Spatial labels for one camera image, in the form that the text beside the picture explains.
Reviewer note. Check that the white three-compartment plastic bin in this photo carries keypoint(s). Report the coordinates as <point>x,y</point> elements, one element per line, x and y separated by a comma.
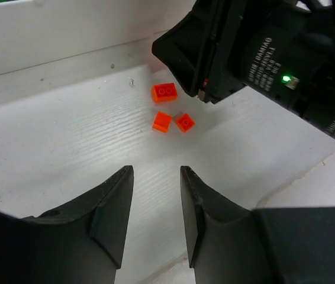
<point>38,32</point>

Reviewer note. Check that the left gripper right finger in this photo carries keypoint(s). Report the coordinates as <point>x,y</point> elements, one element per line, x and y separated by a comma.
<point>227,243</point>

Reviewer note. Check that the small orange lego brick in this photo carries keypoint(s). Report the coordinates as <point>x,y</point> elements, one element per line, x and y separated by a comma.
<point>164,92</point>
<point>185,122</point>
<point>162,122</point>

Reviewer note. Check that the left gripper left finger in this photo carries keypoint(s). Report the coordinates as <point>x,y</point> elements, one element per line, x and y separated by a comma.
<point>81,241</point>

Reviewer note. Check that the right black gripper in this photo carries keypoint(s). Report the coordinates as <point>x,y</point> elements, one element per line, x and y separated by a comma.
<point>284,52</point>

